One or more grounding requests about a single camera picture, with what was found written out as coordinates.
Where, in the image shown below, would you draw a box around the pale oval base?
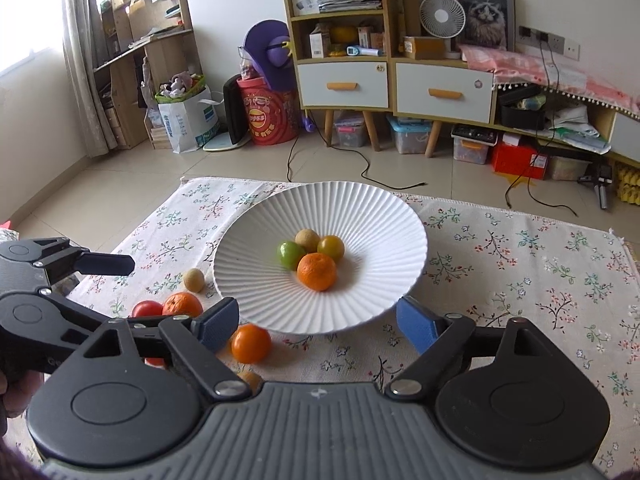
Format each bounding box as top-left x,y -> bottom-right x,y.
202,132 -> 251,153

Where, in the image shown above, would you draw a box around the wall socket strip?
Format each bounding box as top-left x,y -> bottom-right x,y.
517,25 -> 581,58

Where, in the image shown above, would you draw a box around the red tomato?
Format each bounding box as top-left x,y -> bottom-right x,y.
131,300 -> 165,319

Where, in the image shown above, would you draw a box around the long low wooden cabinet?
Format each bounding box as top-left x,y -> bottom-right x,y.
495,85 -> 640,168

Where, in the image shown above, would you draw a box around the orange tomato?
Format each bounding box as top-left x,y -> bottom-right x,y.
231,323 -> 273,365

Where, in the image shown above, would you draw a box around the grey curtain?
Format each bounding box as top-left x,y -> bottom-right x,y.
62,0 -> 111,150

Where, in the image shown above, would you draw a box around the floral tablecloth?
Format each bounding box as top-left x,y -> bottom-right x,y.
12,176 -> 640,480

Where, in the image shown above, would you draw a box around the tall wooden cabinet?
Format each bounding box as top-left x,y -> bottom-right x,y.
280,0 -> 401,151

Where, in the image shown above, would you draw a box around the wooden bookshelf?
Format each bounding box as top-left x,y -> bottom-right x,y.
92,0 -> 203,151

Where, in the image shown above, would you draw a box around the white drawer with orange handle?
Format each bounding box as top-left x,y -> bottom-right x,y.
396,62 -> 495,125
296,61 -> 390,110

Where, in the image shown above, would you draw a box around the blue lidded storage box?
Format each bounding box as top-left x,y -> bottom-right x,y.
387,115 -> 432,155

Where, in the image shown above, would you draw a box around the yellow egg cartons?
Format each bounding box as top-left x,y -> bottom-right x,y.
612,162 -> 640,206

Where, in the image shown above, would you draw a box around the red box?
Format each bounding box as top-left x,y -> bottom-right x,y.
491,137 -> 549,180

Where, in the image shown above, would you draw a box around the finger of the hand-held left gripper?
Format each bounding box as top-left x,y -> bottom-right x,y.
30,237 -> 136,289
50,296 -> 113,363

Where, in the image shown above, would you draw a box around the orange mandarin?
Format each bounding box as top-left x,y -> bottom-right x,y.
162,292 -> 204,318
297,253 -> 338,292

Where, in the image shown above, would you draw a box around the cardboard tube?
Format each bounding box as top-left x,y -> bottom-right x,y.
401,0 -> 422,37

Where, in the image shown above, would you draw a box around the black upright panel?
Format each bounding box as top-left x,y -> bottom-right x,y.
222,74 -> 251,147

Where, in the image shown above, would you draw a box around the green round fruit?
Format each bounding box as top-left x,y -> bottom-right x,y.
277,241 -> 307,271

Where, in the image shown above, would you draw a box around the white paper shopping bag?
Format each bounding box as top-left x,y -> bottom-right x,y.
157,85 -> 224,155

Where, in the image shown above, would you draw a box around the brown cardboard box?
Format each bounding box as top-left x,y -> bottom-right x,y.
404,36 -> 447,60

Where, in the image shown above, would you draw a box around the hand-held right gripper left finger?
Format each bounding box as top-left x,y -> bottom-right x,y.
82,296 -> 253,403

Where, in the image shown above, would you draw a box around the black tripod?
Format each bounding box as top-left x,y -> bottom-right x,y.
577,164 -> 613,210

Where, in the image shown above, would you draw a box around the black lidded storage box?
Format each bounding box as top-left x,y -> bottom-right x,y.
451,124 -> 497,165

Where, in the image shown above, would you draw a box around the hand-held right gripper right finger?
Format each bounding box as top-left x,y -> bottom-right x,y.
382,296 -> 576,401

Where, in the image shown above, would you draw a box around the white ribbed plate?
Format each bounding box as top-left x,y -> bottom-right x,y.
212,180 -> 429,335

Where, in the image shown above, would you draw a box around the pile of papers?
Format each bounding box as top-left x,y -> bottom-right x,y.
542,102 -> 612,155

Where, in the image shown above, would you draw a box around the purple hat toy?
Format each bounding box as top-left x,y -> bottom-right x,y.
239,20 -> 297,92

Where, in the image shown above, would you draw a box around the framed cat picture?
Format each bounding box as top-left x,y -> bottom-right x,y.
446,0 -> 516,53

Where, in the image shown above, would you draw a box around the clear plastic container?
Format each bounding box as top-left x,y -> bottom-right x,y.
547,155 -> 593,182

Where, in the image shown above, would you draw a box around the red snack bucket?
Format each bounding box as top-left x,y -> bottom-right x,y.
236,77 -> 303,147

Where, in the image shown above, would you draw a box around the pink patterned cloth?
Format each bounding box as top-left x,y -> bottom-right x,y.
459,44 -> 640,121

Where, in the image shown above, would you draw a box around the green bag with plush toys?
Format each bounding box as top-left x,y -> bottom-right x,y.
154,72 -> 207,106

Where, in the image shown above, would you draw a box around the small white fan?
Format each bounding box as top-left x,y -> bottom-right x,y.
419,0 -> 468,58

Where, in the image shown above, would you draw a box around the yellow-green tomato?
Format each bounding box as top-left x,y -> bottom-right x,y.
317,235 -> 346,263

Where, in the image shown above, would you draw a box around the person's left hand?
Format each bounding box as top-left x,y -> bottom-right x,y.
0,372 -> 34,436

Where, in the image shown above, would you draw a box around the clear plastic storage box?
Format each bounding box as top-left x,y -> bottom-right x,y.
334,114 -> 368,148

